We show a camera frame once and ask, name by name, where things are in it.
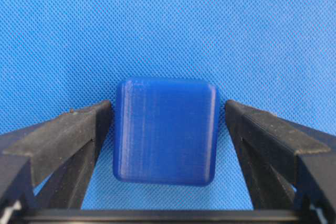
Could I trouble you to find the blue cube block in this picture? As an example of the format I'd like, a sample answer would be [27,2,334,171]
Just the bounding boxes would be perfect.
[113,78,220,186]

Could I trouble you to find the blue table cloth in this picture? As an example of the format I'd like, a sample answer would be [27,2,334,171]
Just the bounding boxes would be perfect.
[0,0,336,211]

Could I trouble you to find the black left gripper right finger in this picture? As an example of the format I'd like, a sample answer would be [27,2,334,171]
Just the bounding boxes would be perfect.
[225,100,335,216]

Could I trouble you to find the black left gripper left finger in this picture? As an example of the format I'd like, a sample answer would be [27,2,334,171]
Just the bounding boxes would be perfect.
[1,100,112,212]

